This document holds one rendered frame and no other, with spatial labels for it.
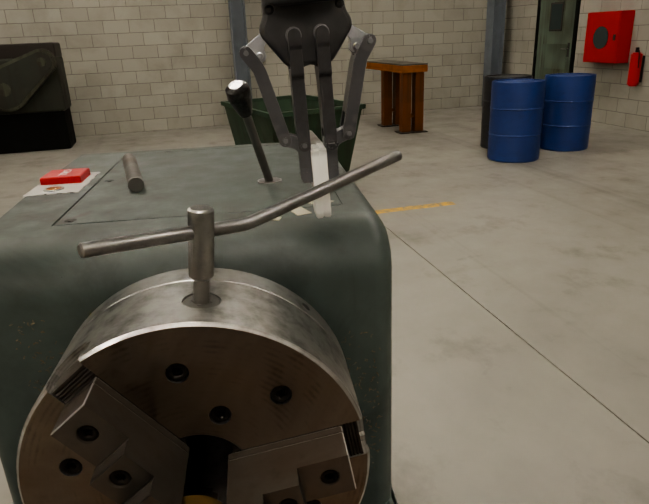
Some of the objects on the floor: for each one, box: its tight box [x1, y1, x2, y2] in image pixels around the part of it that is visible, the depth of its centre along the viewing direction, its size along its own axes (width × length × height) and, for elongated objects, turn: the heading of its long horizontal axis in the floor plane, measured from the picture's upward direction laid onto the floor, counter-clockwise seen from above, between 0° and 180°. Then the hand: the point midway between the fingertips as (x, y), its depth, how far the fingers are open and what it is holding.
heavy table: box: [366, 60, 428, 134], centre depth 927 cm, size 161×44×100 cm, turn 21°
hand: (320, 180), depth 58 cm, fingers closed
